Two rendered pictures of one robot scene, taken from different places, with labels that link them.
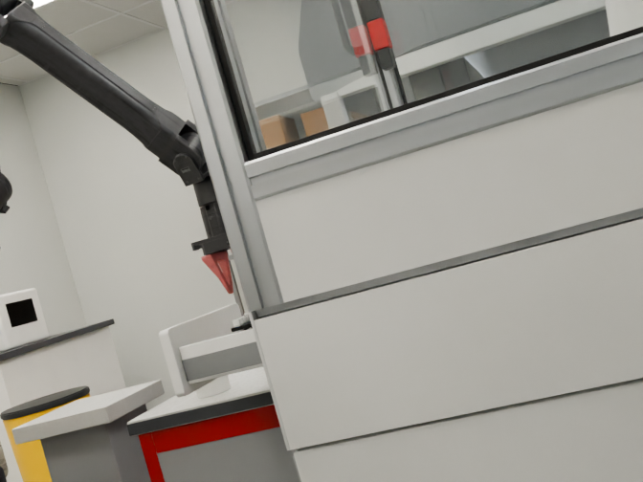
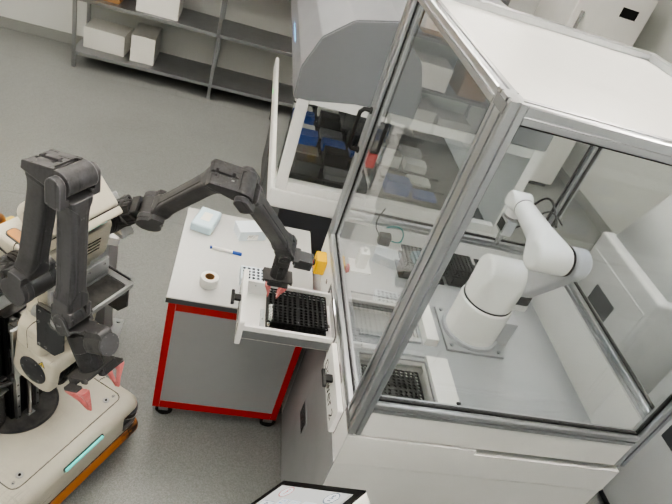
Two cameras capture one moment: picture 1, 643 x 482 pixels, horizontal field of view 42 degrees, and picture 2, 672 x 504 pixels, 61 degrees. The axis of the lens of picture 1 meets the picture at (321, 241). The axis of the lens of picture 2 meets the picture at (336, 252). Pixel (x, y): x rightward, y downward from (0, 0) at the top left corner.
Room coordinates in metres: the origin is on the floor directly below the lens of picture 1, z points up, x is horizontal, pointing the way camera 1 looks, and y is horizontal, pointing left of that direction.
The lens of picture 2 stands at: (0.04, 0.87, 2.29)
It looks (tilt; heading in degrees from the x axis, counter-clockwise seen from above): 35 degrees down; 327
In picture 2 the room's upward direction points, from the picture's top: 20 degrees clockwise
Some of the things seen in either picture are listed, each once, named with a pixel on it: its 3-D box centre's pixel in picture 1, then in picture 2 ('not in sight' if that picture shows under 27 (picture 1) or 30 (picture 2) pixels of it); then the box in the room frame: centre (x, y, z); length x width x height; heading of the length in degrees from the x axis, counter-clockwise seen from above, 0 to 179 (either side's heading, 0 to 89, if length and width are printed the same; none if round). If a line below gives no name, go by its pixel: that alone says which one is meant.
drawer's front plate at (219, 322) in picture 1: (210, 346); (242, 304); (1.47, 0.24, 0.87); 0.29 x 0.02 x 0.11; 162
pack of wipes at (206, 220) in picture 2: not in sight; (206, 220); (2.10, 0.23, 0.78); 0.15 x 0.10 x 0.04; 149
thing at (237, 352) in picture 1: (321, 323); (297, 315); (1.40, 0.04, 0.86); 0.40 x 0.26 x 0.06; 72
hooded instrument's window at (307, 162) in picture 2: not in sight; (377, 97); (2.90, -0.91, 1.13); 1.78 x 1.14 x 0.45; 162
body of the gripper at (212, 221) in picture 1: (221, 224); (279, 270); (1.42, 0.16, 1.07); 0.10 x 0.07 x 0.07; 73
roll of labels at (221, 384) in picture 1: (211, 383); (209, 280); (1.71, 0.29, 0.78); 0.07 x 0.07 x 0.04
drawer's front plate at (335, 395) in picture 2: not in sight; (332, 385); (1.07, 0.03, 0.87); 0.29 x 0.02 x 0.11; 162
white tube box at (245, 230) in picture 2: not in sight; (250, 230); (2.02, 0.04, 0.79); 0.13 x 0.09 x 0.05; 92
